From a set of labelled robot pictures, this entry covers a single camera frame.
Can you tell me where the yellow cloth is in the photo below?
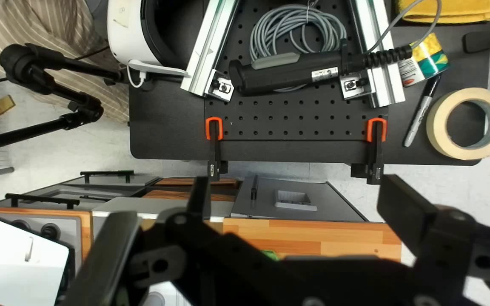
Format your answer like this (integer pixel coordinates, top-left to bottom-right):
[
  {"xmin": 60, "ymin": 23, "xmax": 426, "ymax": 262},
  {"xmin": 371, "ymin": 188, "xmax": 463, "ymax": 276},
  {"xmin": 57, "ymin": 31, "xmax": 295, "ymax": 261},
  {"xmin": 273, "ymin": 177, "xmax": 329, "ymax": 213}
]
[{"xmin": 395, "ymin": 0, "xmax": 490, "ymax": 26}]

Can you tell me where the aluminium rail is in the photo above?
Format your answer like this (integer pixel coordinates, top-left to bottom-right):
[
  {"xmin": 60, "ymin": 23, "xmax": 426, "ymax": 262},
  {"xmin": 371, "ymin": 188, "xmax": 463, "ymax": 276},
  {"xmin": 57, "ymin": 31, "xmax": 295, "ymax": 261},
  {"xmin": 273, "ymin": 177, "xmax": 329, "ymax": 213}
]
[
  {"xmin": 181, "ymin": 0, "xmax": 242, "ymax": 104},
  {"xmin": 339, "ymin": 0, "xmax": 409, "ymax": 109}
]

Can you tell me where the grey coiled cable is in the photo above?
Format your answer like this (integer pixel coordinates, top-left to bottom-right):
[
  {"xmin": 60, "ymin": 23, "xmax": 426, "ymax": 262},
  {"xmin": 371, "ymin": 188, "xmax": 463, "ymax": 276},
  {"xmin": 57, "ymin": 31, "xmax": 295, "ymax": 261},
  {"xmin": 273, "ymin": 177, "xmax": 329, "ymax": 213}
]
[{"xmin": 249, "ymin": 4, "xmax": 351, "ymax": 65}]

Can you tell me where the black marker pen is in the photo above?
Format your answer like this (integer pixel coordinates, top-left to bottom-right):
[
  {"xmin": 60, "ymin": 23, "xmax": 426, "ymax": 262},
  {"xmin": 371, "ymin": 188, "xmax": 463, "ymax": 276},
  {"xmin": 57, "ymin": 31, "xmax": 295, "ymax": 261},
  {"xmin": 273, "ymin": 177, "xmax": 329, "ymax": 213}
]
[{"xmin": 404, "ymin": 75, "xmax": 443, "ymax": 150}]

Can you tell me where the black cabinet handle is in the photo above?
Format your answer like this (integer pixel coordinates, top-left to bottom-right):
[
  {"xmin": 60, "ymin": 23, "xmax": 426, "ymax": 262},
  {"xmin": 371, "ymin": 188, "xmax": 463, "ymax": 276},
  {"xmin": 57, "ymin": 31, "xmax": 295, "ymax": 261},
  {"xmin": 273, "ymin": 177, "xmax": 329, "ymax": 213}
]
[
  {"xmin": 80, "ymin": 169, "xmax": 137, "ymax": 186},
  {"xmin": 6, "ymin": 193, "xmax": 82, "ymax": 211}
]

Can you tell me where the beige striped mat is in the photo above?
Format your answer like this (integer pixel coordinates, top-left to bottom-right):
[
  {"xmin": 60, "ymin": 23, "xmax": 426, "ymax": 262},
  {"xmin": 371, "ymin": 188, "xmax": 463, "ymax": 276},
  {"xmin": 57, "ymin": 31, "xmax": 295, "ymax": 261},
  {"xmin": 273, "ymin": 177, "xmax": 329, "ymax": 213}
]
[{"xmin": 0, "ymin": 0, "xmax": 131, "ymax": 125}]

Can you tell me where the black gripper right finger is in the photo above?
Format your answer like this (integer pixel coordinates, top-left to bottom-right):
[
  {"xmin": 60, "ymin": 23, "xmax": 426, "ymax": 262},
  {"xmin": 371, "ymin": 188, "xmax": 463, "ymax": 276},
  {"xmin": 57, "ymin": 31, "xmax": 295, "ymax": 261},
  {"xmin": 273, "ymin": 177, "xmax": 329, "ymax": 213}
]
[{"xmin": 376, "ymin": 174, "xmax": 439, "ymax": 267}]

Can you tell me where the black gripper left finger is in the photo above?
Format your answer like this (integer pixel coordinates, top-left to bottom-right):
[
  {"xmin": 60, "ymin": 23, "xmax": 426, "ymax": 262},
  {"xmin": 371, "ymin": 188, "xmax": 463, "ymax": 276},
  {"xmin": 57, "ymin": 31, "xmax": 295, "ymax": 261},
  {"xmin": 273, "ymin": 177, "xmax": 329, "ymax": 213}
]
[{"xmin": 65, "ymin": 210, "xmax": 143, "ymax": 306}]

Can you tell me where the green yellow labelled box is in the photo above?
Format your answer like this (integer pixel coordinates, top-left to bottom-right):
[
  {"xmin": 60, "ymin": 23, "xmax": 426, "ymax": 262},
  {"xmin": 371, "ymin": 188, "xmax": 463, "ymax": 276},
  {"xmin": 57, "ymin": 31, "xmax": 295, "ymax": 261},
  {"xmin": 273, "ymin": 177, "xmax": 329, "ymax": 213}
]
[{"xmin": 399, "ymin": 33, "xmax": 451, "ymax": 91}]

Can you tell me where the white cable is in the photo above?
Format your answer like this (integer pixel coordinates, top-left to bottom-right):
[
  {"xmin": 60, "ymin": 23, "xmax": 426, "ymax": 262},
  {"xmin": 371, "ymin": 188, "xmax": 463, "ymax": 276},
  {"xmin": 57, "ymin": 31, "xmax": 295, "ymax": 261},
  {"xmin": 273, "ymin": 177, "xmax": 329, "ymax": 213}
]
[{"xmin": 126, "ymin": 58, "xmax": 193, "ymax": 91}]

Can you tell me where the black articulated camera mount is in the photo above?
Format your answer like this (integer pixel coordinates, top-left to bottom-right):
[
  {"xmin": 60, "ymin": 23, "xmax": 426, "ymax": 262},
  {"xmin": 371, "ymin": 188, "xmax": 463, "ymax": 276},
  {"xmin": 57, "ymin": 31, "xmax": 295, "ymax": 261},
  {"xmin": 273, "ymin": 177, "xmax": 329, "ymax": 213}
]
[{"xmin": 0, "ymin": 43, "xmax": 130, "ymax": 150}]

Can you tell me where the black coiled cord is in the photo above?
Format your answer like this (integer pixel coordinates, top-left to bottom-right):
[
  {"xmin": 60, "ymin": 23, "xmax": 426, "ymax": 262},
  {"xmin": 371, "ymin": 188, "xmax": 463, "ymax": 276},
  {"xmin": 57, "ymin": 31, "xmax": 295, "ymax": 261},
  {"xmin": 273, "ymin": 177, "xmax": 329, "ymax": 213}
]
[{"xmin": 358, "ymin": 46, "xmax": 416, "ymax": 72}]

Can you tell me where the beige masking tape roll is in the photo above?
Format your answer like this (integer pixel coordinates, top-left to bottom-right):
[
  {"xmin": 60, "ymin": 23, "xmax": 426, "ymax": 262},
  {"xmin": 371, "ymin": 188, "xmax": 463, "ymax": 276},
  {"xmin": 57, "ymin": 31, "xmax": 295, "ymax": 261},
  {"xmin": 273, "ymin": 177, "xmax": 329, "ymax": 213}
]
[{"xmin": 424, "ymin": 86, "xmax": 490, "ymax": 162}]

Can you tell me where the wooden countertop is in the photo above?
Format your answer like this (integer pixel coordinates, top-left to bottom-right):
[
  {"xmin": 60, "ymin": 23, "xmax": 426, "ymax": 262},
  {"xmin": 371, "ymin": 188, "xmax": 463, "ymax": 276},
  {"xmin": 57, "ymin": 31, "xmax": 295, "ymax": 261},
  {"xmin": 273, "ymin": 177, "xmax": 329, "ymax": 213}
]
[{"xmin": 0, "ymin": 172, "xmax": 405, "ymax": 306}]

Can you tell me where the black handheld device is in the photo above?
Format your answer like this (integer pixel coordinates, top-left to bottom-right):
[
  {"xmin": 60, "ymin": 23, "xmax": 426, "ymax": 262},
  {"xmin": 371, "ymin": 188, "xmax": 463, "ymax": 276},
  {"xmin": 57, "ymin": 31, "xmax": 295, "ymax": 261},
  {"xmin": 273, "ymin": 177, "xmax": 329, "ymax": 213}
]
[{"xmin": 228, "ymin": 50, "xmax": 366, "ymax": 97}]

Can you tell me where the black orange bar clamp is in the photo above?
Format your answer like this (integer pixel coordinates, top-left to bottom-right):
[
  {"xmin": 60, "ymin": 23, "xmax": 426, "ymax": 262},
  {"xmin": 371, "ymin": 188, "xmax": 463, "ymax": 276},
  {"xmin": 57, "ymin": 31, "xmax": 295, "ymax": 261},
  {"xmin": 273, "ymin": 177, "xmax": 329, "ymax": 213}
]
[
  {"xmin": 351, "ymin": 116, "xmax": 390, "ymax": 186},
  {"xmin": 203, "ymin": 116, "xmax": 232, "ymax": 184}
]

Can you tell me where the black perforated workbench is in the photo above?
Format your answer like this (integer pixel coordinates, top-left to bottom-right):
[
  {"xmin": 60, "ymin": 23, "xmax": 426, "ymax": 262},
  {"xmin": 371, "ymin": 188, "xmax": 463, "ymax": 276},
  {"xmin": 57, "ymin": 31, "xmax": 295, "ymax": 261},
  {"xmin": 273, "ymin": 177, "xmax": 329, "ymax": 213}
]
[{"xmin": 128, "ymin": 0, "xmax": 490, "ymax": 167}]

